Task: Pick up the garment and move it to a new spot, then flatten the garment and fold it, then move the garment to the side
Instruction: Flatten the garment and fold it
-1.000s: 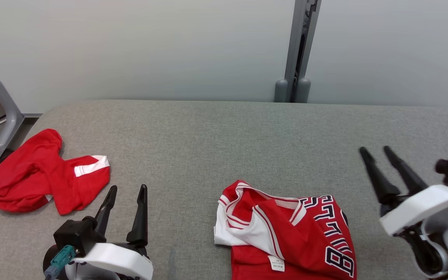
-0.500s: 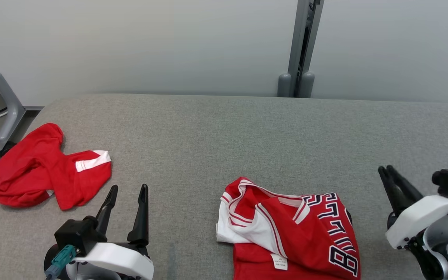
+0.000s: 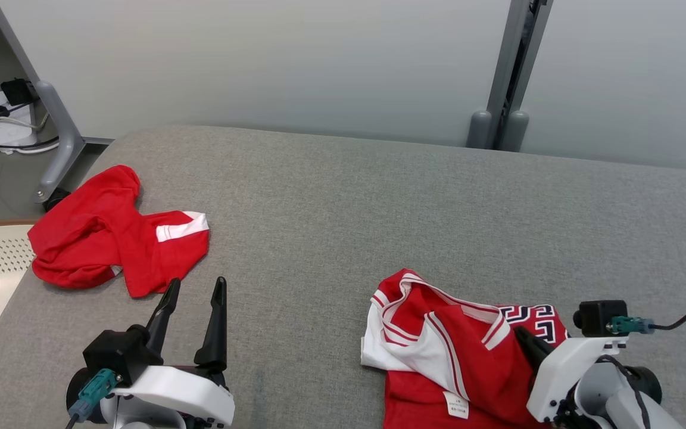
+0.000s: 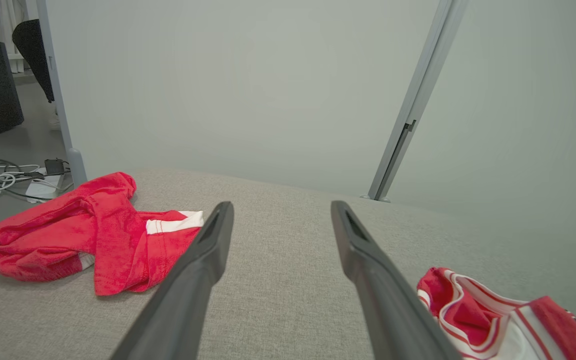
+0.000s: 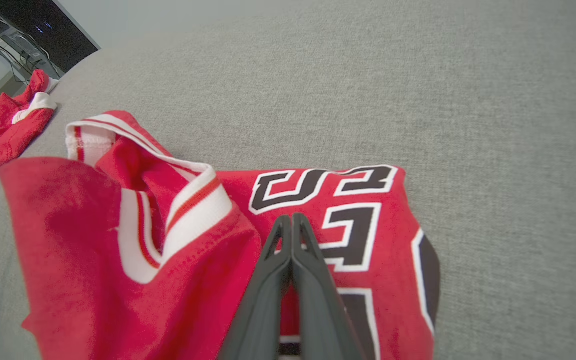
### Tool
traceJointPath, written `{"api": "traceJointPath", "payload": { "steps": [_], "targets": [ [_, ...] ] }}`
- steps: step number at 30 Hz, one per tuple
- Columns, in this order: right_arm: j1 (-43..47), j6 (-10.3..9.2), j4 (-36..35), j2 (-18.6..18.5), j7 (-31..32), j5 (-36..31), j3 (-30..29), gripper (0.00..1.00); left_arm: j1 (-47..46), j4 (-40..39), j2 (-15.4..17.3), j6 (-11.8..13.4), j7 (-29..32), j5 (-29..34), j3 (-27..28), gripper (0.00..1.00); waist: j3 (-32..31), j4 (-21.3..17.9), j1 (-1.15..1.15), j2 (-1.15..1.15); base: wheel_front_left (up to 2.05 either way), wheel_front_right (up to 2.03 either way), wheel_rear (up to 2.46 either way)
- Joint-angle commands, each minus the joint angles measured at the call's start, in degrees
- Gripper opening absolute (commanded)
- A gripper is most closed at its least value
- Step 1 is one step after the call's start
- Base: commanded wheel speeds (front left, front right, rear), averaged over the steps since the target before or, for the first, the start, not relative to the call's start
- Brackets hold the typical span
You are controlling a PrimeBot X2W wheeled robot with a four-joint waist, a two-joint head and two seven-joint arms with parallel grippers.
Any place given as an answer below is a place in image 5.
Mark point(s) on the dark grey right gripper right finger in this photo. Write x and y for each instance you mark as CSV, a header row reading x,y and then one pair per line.
x,y
323,315

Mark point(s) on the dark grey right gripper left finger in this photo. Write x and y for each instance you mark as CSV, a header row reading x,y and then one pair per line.
x,y
260,310

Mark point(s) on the red jersey with black letters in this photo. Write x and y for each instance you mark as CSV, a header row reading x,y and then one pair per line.
x,y
93,240

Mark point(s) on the red shorts with white band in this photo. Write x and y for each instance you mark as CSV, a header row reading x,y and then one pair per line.
x,y
3,130

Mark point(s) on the grey fabric sofa cushion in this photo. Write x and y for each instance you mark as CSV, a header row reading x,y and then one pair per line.
x,y
418,100

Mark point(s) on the black computer case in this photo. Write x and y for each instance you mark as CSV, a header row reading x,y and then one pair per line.
x,y
58,30

